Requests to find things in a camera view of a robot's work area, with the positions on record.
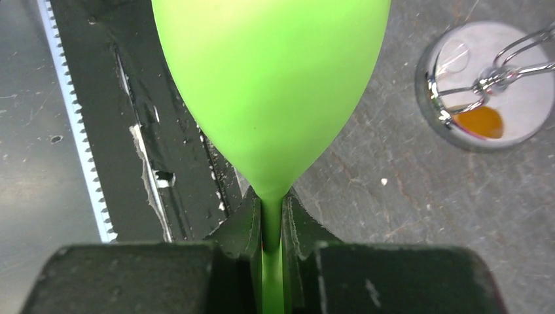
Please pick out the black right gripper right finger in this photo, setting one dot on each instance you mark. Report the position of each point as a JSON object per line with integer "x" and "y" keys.
{"x": 323, "y": 274}

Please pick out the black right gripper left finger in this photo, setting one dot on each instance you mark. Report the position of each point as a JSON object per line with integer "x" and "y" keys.
{"x": 220, "y": 274}

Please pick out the green plastic wine glass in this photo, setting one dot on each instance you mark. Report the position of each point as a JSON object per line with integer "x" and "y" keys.
{"x": 271, "y": 84}

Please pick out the chrome wine glass rack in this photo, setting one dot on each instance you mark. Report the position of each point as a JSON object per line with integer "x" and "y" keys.
{"x": 486, "y": 86}

